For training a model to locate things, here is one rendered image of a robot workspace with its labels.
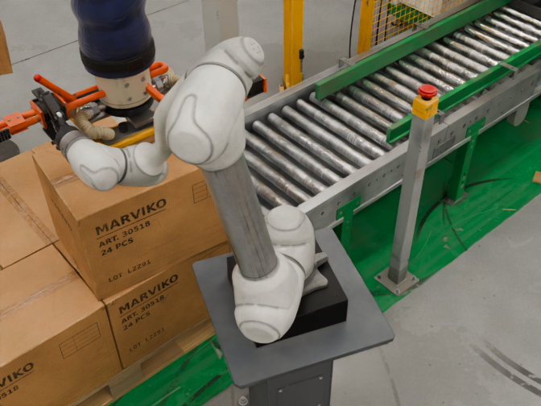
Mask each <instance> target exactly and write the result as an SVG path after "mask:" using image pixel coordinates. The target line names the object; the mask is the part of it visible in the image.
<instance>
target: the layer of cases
mask: <svg viewBox="0 0 541 406"><path fill-rule="evenodd" d="M51 141H53V140H51ZM51 141H49V142H46V143H44V144H41V145H39V146H38V147H34V148H32V149H31V150H29V151H25V152H24V153H22V154H19V155H17V156H14V157H12V158H10V159H7V160H5V161H3V162H1V163H0V406H69V405H70V404H72V403H74V402H75V401H77V400H78V399H80V398H81V397H82V396H84V395H86V394H88V393H89V392H91V391H92V390H93V389H95V388H96V387H98V386H100V385H102V384H103V383H104V382H106V381H107V380H109V379H111V378H112V377H114V376H115V375H117V374H118V373H120V372H121V371H122V368H123V369H124V370H125V369H126V368H127V367H129V366H131V365H132V364H134V363H136V362H137V361H138V360H139V359H141V358H143V357H145V356H146V355H148V354H149V353H150V352H152V351H153V350H156V349H157V348H159V347H160V346H161V345H163V344H164V343H166V342H168V341H170V340H171V339H173V338H174V337H175V336H177V335H178V334H180V333H182V332H184V331H185V330H186V329H188V328H189V327H191V326H192V325H194V324H196V323H197V322H198V321H200V320H202V319H203V318H205V317H207V316H208V314H209V313H208V310H207V309H206V306H205V303H204V299H203V297H202V295H201V292H200V289H199V286H198V283H197V281H196V277H195V275H194V272H193V270H192V265H193V264H194V263H195V262H197V261H201V260H204V259H210V258H212V257H216V256H219V255H225V254H228V253H231V252H232V249H231V247H230V244H229V241H228V240H227V241H225V242H223V243H221V244H219V245H217V246H215V247H213V248H211V249H208V250H206V251H204V252H202V253H200V254H198V255H196V256H194V257H192V258H190V259H187V260H185V261H183V262H182V263H179V264H177V265H175V266H174V267H170V268H168V269H167V270H165V271H162V272H160V273H159V274H157V275H153V276H152V277H150V278H148V279H146V280H144V281H142V282H140V283H138V284H135V285H133V286H131V287H129V288H127V289H125V290H123V291H121V292H118V293H116V294H114V295H112V296H110V297H108V298H106V299H104V300H102V301H98V300H97V298H96V297H95V295H94V294H93V292H92V290H91V288H90V287H89V286H88V284H87V282H86V281H85V279H84V277H83V276H82V274H81V273H80V271H79V270H78V268H77V266H76V264H75V263H74V262H73V261H72V258H71V257H70V255H69V254H68V252H67V251H66V249H65V248H64V246H63V244H62V242H61V241H60V240H59V238H58V236H57V234H56V230H55V227H54V225H53V221H52V217H51V214H50V212H49V209H48V206H47V202H46V199H45V196H44V194H43V189H42V186H41V183H40V181H39V176H38V173H37V171H36V168H35V164H34V160H33V158H32V155H33V154H35V153H38V152H40V151H44V150H47V149H48V148H51V147H54V146H56V144H54V145H52V143H51Z"/></svg>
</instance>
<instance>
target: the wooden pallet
mask: <svg viewBox="0 0 541 406"><path fill-rule="evenodd" d="M214 334H215V330H214V328H213V324H212V322H211V319H210V317H209V315H208V316H207V317H205V318H203V319H202V320H200V321H198V322H197V323H196V324H194V325H192V326H191V327H189V328H188V329H186V330H185V331H184V332H182V333H180V334H178V335H177V336H175V337H174V338H173V339H171V340H170V341H168V342H166V343H164V344H163V345H161V346H160V347H159V348H157V349H156V350H153V351H152V352H150V353H149V354H148V355H146V356H145V357H143V358H141V359H139V360H138V361H137V362H135V363H134V364H132V365H131V366H129V367H127V368H126V369H125V370H124V369H123V368H122V371H121V372H120V373H118V374H117V375H115V376H114V377H112V378H111V379H109V380H107V381H106V382H104V383H103V384H102V385H100V386H98V387H96V388H95V389H93V390H92V391H91V392H89V393H88V394H86V395H84V396H82V397H81V398H80V399H78V400H77V401H75V402H74V403H72V404H70V405H69V406H108V405H109V404H111V403H113V402H114V401H115V400H117V399H118V398H120V397H121V396H123V395H125V394H126V393H127V392H129V391H130V390H132V389H133V388H135V387H137V386H138V385H139V384H140V383H142V382H144V381H145V380H147V379H149V378H150V377H151V376H152V375H154V374H156V373H157V372H159V371H161V370H162V369H163V368H164V367H166V366H168V365H169V364H171V363H173V362H174V361H175V360H177V359H178V358H180V357H181V356H183V355H184V354H186V353H187V352H189V351H190V350H192V349H193V348H195V347H196V346H198V345H200V344H201V343H202V342H204V341H205V340H207V339H208V338H210V337H212V336H213V335H214Z"/></svg>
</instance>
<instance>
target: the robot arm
mask: <svg viewBox="0 0 541 406"><path fill-rule="evenodd" d="M263 65H264V52H263V50H262V48H261V46H260V45H259V44H258V42H256V41H255V40H254V39H252V38H250V37H245V36H239V37H234V38H232V39H227V40H225V41H223V42H221V43H219V44H218V45H216V46H215V47H213V48H212V49H210V50H209V51H207V52H206V53H205V54H204V55H203V56H201V57H200V58H199V59H198V60H197V61H196V62H195V63H194V64H193V65H192V66H191V67H190V68H189V69H188V70H187V71H186V72H185V73H184V75H183V76H182V77H181V78H180V79H179V80H178V81H177V82H176V84H175V85H174V86H173V87H172V88H171V89H170V90H169V92H168V93H167V94H166V95H165V96H164V97H163V99H162V100H161V101H160V103H159V104H158V105H157V107H156V110H155V114H154V130H155V143H153V144H152V143H147V142H143V143H139V144H135V145H132V146H128V147H126V148H116V147H109V146H106V145H104V144H101V143H95V142H94V141H93V140H92V139H91V138H90V137H89V136H88V135H87V134H86V133H85V132H83V131H81V130H78V129H77V128H76V127H75V126H69V125H68V124H67V123H66V122H65V120H64V117H65V115H64V113H63V112H62V111H61V109H60V108H59V106H58V105H57V103H56V101H55V99H54V98H53V96H52V94H51V93H50V92H49V91H46V92H45V91H44V90H43V89H42V88H41V87H39V88H38V89H33V90H32V91H31V92H32V93H33V94H34V95H35V96H36V97H37V98H38V99H39V101H40V102H41V103H44V105H45V107H46V109H47V111H48V113H49V114H50V116H51V118H52V120H51V121H52V124H53V126H54V127H55V128H54V127H53V126H52V127H50V128H47V129H44V128H43V131H44V132H45V133H46V134H47V136H48V137H49V138H50V139H51V140H53V141H51V143H52V145H54V144H56V150H58V151H61V154H62V155H63V156H64V158H65V159H66V160H67V161H68V162H69V163H70V166H71V169H72V170H73V171H74V173H75V174H76V175H77V176H78V178H79V179H80V180H81V181H83V182H84V183H85V184H86V185H88V186H89V187H90V188H92V189H95V190H97V191H101V192H105V191H109V190H111V189H112V188H114V187H115V186H116V185H117V184H120V185H124V186H130V187H150V186H154V185H157V184H159V183H161V182H162V181H164V180H165V178H166V177H167V173H168V164H167V161H166V160H167V158H168V157H169V156H170V155H171V154H172V153H173V155H174V156H175V157H177V158H178V159H179V160H181V161H183V162H185V163H187V164H193V165H196V166H197V167H198V168H200V169H201V171H202V174H203V176H204V179H205V182H206V184H207V186H208V189H209V192H210V195H211V197H212V199H213V203H214V205H215V207H216V210H217V213H218V216H219V218H220V220H221V224H222V226H223V228H224V231H225V234H226V237H227V239H228V241H229V244H230V247H231V249H232V252H233V255H234V258H235V260H236V262H237V264H236V266H235V267H234V269H233V274H232V280H233V291H234V301H235V305H236V308H235V312H234V315H235V319H236V322H237V326H238V328H239V329H240V331H241V332H242V333H243V335H244V336H245V337H247V338H249V339H250V340H251V341H254V342H259V343H270V342H273V341H275V340H278V339H280V338H281V337H282V336H283V335H284V334H285V333H286V332H287V331H288V330H289V329H290V327H291V325H292V323H293V321H294V320H295V316H296V314H297V311H298V308H299V303H300V300H301V296H304V295H306V294H308V293H310V292H313V291H315V290H317V289H322V288H326V287H327V286H328V280H327V279H326V278H325V277H324V276H322V275H321V274H320V272H319V271H318V270H317V268H318V267H319V266H320V265H321V264H323V263H325V262H326V261H327V260H328V257H327V255H326V253H325V252H321V253H317V254H315V234H314V229H313V226H312V224H311V222H310V220H309V219H308V216H307V215H306V214H305V213H304V212H303V211H302V210H300V209H297V208H296V207H293V206H290V205H281V206H278V207H275V208H273V209H271V210H270V211H269V212H268V213H267V214H266V215H265V217H263V214H262V210H261V207H260V204H259V201H258V197H257V194H256V192H255V189H254V185H253V181H252V179H251V176H250V172H249V169H248V167H247V164H246V159H245V156H244V154H243V151H244V149H245V146H246V137H245V119H244V110H243V105H244V102H245V100H246V97H247V95H248V93H249V91H250V88H251V86H252V84H253V82H252V81H253V80H254V79H255V78H256V77H258V75H259V73H260V72H261V70H262V67H263ZM56 120H59V121H58V122H56V123H55V121H56Z"/></svg>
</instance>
